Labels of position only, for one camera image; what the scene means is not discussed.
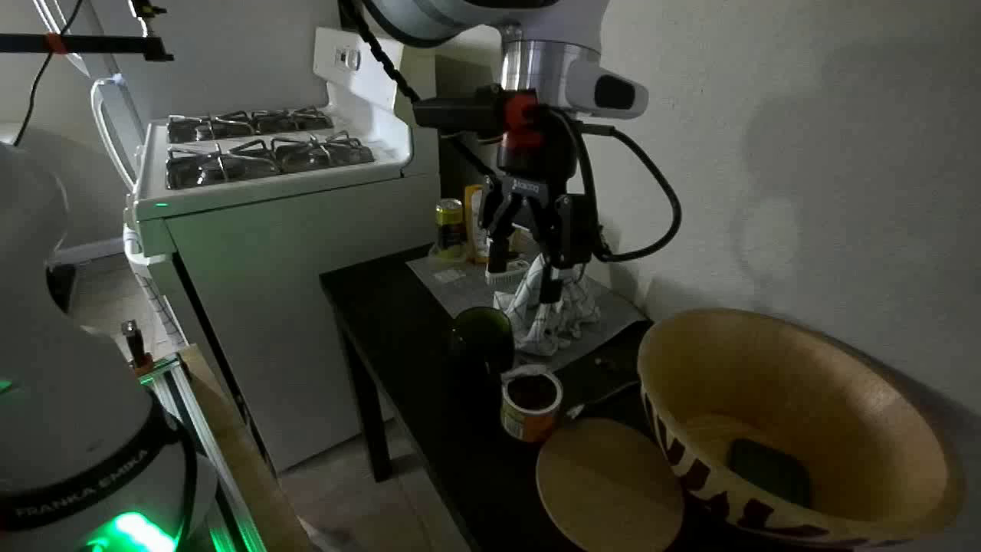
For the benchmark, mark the large wooden bowl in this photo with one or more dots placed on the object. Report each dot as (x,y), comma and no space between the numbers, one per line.
(785,434)

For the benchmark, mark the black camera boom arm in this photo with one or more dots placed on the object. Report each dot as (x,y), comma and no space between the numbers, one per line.
(82,42)

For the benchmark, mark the white patterned cloth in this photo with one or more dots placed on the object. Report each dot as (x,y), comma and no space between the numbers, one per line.
(545,329)

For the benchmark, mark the black mug green interior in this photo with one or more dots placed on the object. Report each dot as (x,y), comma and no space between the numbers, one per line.
(479,345)

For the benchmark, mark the black side table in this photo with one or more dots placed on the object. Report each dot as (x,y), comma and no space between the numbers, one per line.
(398,341)

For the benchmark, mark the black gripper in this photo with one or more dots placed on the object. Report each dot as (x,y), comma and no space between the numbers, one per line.
(538,157)

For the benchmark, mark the yellow drink can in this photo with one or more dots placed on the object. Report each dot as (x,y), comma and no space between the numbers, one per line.
(450,222)

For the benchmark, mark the white gas stove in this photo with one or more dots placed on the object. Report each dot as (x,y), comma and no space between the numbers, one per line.
(243,211)

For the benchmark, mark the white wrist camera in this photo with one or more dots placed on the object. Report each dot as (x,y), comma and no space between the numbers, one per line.
(599,92)

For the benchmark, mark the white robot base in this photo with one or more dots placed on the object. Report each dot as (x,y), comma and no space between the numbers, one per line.
(88,455)

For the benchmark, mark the wooden robot mount table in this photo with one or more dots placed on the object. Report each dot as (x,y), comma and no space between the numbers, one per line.
(254,510)

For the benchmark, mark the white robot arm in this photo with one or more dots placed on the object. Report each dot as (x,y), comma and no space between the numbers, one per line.
(549,71)

